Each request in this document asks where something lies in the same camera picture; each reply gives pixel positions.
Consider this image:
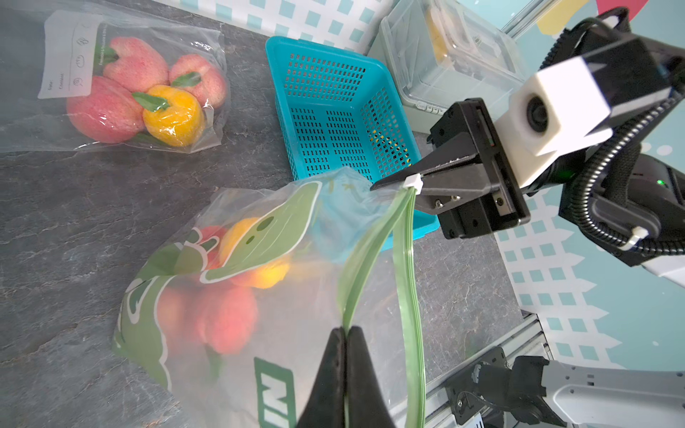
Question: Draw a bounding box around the red orange peach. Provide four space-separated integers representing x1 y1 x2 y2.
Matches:
197 226 228 269

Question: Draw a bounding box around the pink peach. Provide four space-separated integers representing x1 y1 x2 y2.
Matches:
157 287 194 348
169 55 228 109
66 76 146 144
193 286 259 355
103 37 169 93

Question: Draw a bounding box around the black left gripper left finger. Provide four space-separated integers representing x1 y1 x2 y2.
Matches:
296 327 347 428

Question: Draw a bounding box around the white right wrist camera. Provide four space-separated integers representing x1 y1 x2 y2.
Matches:
495 57 613 188

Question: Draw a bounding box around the yellow peach with leaf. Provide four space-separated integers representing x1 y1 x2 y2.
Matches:
132 85 205 148

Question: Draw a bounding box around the clear blue zipper bag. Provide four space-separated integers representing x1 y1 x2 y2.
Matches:
1 1 230 153

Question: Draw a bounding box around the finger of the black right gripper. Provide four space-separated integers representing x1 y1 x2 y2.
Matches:
371 146 482 192
416 160 494 206

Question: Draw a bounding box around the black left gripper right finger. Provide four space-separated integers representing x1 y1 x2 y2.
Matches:
346 326 395 428

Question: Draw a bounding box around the teal plastic perforated basket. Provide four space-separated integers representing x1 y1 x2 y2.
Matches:
264 36 441 253

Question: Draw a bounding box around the clear bag green cartoon print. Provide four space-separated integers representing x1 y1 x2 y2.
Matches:
112 167 426 427

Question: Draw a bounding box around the clear plastic storage box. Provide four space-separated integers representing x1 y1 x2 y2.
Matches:
369 0 530 133

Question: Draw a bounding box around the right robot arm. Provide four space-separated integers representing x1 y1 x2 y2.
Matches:
377 5 684 427

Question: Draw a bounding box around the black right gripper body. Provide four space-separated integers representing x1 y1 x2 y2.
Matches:
426 98 531 239

